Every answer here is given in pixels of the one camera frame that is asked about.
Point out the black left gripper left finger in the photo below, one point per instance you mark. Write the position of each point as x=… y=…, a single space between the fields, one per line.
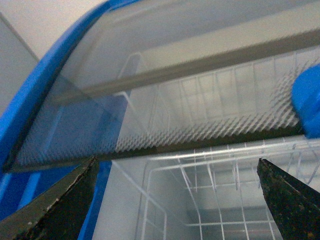
x=59 y=212

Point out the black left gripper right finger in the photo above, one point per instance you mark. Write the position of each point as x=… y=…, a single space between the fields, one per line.
x=294 y=206

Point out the glass sliding freezer lid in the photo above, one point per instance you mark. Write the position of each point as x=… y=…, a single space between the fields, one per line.
x=242 y=96

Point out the white chest freezer with penguins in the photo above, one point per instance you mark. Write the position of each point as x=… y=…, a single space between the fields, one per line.
x=167 y=33

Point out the white wire freezer basket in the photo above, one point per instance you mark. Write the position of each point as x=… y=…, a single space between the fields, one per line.
x=211 y=193

